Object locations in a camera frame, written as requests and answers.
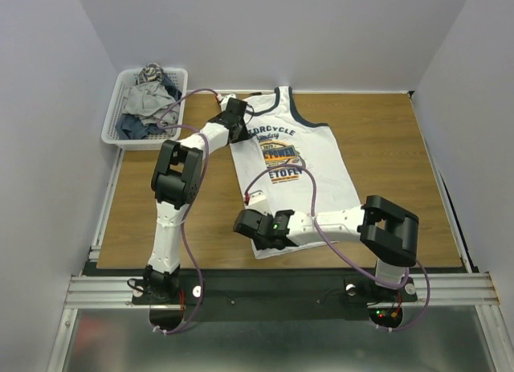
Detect white printed tank top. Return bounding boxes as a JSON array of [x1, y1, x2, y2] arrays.
[[230, 87, 361, 260]]

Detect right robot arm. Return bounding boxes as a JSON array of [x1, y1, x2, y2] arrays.
[[233, 195, 419, 300]]

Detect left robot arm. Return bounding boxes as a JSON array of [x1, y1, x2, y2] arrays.
[[142, 97, 249, 303]]

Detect grey tank top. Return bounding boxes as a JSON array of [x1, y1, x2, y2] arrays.
[[121, 82, 180, 127]]

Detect patterned dark tank top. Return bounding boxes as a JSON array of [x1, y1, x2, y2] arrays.
[[136, 63, 165, 85]]

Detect navy blue tank top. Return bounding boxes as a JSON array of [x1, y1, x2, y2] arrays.
[[116, 114, 165, 140]]

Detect white plastic basket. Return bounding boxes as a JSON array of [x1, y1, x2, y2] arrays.
[[101, 64, 188, 150]]

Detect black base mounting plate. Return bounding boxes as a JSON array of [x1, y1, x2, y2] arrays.
[[127, 268, 418, 323]]

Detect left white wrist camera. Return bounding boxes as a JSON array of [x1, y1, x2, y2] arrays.
[[216, 93, 237, 106]]

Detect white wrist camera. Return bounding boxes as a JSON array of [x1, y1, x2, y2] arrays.
[[245, 190, 270, 214], [216, 93, 237, 106]]

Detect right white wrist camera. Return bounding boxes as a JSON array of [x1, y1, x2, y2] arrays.
[[245, 190, 270, 214]]

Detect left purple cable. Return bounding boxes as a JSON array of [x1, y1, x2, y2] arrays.
[[154, 88, 220, 336]]

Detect aluminium frame rail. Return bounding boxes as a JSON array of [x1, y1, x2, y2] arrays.
[[65, 274, 140, 309]]

